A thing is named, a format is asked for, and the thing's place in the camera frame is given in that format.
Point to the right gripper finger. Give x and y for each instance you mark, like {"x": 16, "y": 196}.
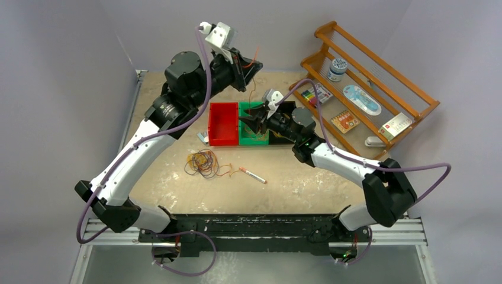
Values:
{"x": 254, "y": 121}
{"x": 257, "y": 109}

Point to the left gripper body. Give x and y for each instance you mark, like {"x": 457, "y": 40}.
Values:
{"x": 237, "y": 78}

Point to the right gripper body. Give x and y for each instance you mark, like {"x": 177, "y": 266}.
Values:
{"x": 276, "y": 123}

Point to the black plastic bin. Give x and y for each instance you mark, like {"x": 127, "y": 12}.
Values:
{"x": 285, "y": 108}

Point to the green plastic bin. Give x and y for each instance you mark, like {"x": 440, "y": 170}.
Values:
{"x": 246, "y": 136}

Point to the red plastic bin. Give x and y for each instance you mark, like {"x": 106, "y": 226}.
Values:
{"x": 223, "y": 124}

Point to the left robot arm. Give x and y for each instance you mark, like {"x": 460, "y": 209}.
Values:
{"x": 188, "y": 86}

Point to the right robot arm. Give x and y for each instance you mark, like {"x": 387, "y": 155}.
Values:
{"x": 387, "y": 191}

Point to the marker pen pack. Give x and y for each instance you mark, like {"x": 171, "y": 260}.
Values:
{"x": 318, "y": 95}

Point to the orange white marker pen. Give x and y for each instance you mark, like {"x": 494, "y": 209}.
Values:
{"x": 252, "y": 175}

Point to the orange spiral notebook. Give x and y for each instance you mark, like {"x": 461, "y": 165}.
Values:
{"x": 345, "y": 121}

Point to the white round jar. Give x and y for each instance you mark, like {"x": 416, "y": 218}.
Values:
{"x": 337, "y": 69}

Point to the blue blister pack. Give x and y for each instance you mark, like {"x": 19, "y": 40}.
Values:
{"x": 362, "y": 100}

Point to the wooden shelf rack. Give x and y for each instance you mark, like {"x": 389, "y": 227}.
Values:
{"x": 393, "y": 91}

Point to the white stapler on shelf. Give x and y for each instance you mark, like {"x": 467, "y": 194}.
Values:
{"x": 374, "y": 141}

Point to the white red box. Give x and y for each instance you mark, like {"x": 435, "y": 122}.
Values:
{"x": 392, "y": 128}

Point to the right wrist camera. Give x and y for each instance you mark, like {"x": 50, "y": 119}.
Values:
{"x": 271, "y": 100}

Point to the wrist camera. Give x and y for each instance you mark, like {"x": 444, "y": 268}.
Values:
{"x": 271, "y": 100}
{"x": 218, "y": 36}

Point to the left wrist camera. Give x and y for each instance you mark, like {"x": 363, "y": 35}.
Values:
{"x": 218, "y": 36}

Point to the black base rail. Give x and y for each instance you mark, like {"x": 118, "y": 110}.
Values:
{"x": 317, "y": 234}

